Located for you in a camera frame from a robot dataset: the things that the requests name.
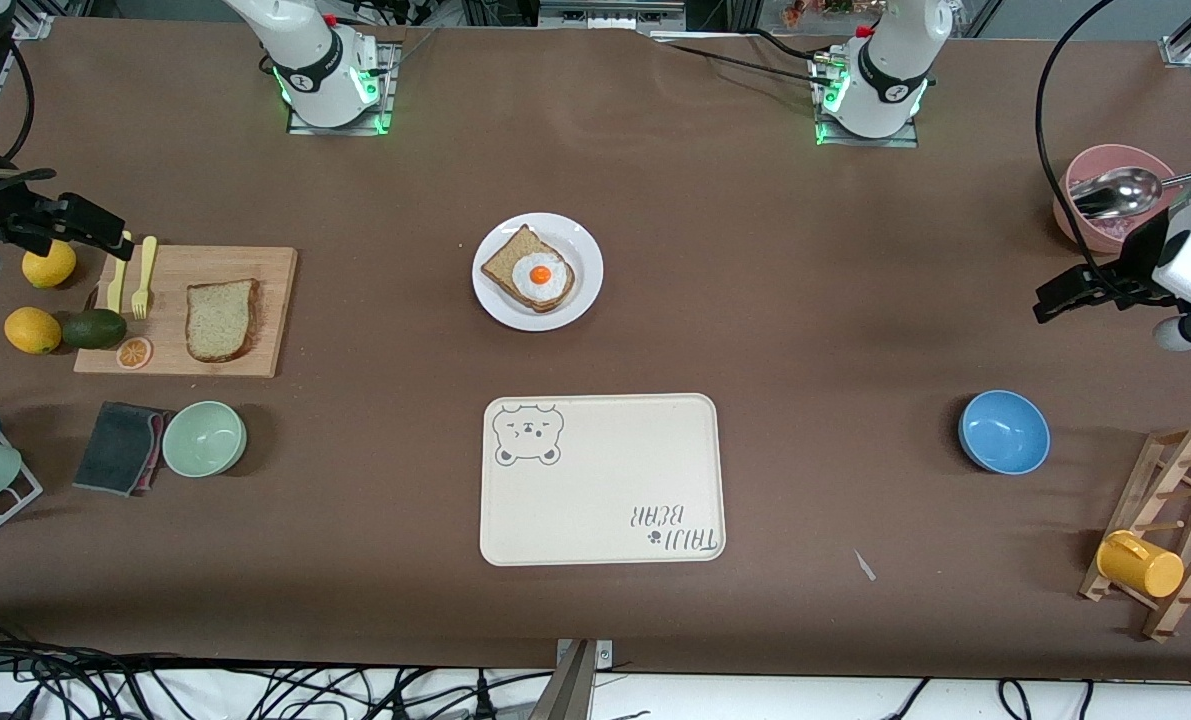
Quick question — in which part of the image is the brown bread slice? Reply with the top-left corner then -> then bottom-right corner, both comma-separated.
481,224 -> 576,314
185,278 -> 261,363

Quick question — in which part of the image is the light green bowl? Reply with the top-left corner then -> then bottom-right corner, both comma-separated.
161,400 -> 248,478

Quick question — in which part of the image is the black cable bundle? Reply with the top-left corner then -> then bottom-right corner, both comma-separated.
0,640 -> 556,720

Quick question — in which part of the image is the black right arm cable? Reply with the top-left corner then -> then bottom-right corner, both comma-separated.
0,40 -> 36,166

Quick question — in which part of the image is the wooden peg rack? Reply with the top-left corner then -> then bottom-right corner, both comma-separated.
1078,423 -> 1191,642

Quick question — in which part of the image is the dark grey folded cloth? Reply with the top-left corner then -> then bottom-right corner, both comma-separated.
72,401 -> 168,498

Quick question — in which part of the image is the cream bear print tray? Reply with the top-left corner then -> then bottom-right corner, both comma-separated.
479,392 -> 727,567

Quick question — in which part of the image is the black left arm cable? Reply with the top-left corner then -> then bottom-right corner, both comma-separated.
1035,0 -> 1126,303

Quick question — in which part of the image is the metal spoon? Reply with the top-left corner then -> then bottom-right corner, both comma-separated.
1070,166 -> 1191,221

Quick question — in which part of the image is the aluminium profile post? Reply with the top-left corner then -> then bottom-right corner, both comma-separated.
552,638 -> 616,720

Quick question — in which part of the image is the yellow cup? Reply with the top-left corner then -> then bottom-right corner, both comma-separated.
1096,530 -> 1185,599

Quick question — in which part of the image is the blue bowl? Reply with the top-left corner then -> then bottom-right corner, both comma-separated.
958,389 -> 1052,475

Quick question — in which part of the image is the fried egg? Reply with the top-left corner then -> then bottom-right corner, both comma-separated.
511,253 -> 570,304

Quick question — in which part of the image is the yellow plastic knife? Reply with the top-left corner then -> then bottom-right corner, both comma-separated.
107,231 -> 133,314

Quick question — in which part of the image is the dark green avocado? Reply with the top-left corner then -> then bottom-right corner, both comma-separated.
60,308 -> 128,351

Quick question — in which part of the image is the grey equipment box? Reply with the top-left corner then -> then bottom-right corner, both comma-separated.
537,0 -> 691,31

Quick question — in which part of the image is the yellow lemon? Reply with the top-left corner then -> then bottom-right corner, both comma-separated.
4,306 -> 63,355
21,239 -> 78,290

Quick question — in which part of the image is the white round plate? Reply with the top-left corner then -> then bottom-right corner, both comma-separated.
472,212 -> 604,332

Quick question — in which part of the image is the black table cable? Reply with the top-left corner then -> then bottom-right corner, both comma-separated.
655,30 -> 841,96

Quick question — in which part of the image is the yellow plastic fork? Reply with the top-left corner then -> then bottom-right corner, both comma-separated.
131,236 -> 158,321

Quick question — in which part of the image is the pink bowl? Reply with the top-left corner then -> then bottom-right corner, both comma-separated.
1053,144 -> 1181,254

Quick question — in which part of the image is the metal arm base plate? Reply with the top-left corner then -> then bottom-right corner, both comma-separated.
812,50 -> 922,149
287,40 -> 398,137

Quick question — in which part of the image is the aluminium frame rail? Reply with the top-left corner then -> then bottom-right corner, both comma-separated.
0,12 -> 56,176

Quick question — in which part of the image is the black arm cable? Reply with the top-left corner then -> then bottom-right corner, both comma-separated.
0,40 -> 36,166
1035,0 -> 1126,303

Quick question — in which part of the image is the wooden cutting board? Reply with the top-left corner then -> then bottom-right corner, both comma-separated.
73,245 -> 298,379

